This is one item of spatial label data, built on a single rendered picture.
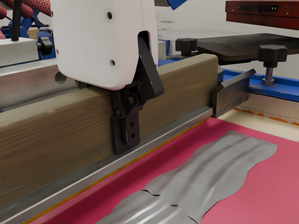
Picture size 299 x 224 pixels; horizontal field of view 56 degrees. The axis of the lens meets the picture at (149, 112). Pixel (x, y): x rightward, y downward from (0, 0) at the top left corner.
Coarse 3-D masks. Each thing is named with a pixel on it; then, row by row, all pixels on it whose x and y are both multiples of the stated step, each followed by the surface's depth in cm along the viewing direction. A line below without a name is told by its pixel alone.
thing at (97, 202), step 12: (108, 180) 30; (120, 180) 30; (84, 192) 29; (96, 192) 29; (108, 192) 28; (120, 192) 28; (132, 192) 28; (72, 204) 27; (84, 204) 27; (96, 204) 27; (108, 204) 27; (48, 216) 26; (60, 216) 26; (72, 216) 25; (84, 216) 25; (96, 216) 25
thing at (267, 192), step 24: (216, 120) 44; (168, 144) 37; (192, 144) 37; (288, 144) 36; (144, 168) 32; (168, 168) 32; (264, 168) 31; (288, 168) 31; (240, 192) 28; (264, 192) 28; (288, 192) 27; (216, 216) 25; (240, 216) 25; (264, 216) 25; (288, 216) 24
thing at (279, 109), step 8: (248, 96) 45; (256, 96) 44; (264, 96) 43; (272, 96) 42; (240, 104) 46; (248, 104) 45; (256, 104) 44; (264, 104) 43; (272, 104) 42; (280, 104) 42; (288, 104) 41; (296, 104) 40; (248, 112) 46; (256, 112) 45; (264, 112) 44; (272, 112) 43; (280, 112) 42; (288, 112) 41; (296, 112) 40; (280, 120) 42; (288, 120) 42; (296, 120) 41
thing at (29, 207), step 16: (192, 112) 37; (208, 112) 37; (176, 128) 33; (144, 144) 29; (112, 160) 27; (128, 160) 28; (80, 176) 24; (96, 176) 25; (48, 192) 22; (64, 192) 23; (16, 208) 21; (32, 208) 21
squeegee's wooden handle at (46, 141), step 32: (192, 64) 34; (64, 96) 24; (96, 96) 25; (160, 96) 31; (192, 96) 36; (0, 128) 19; (32, 128) 21; (64, 128) 23; (96, 128) 25; (160, 128) 32; (0, 160) 20; (32, 160) 22; (64, 160) 24; (96, 160) 26; (0, 192) 20; (32, 192) 22
